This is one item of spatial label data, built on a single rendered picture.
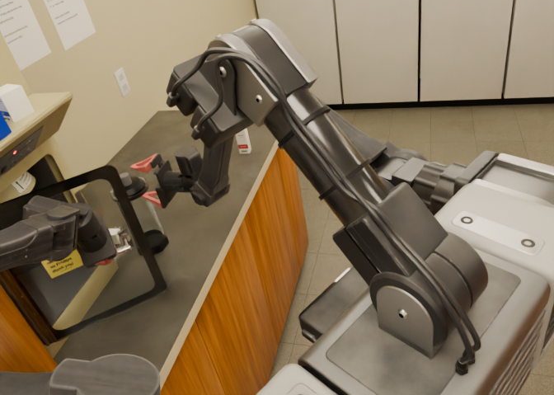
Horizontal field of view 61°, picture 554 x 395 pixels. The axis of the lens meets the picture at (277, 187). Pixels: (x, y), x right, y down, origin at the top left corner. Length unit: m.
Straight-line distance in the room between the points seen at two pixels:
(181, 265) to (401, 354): 1.07
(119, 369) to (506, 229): 0.40
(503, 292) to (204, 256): 1.07
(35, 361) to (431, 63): 3.36
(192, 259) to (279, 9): 2.78
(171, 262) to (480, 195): 1.05
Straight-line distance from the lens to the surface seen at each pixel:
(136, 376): 0.50
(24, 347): 1.17
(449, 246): 0.39
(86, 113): 2.05
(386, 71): 3.92
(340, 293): 0.50
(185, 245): 1.48
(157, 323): 1.29
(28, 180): 1.26
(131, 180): 1.41
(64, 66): 1.99
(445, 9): 3.76
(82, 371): 0.51
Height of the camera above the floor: 1.86
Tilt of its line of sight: 35 degrees down
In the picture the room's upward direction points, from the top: 11 degrees counter-clockwise
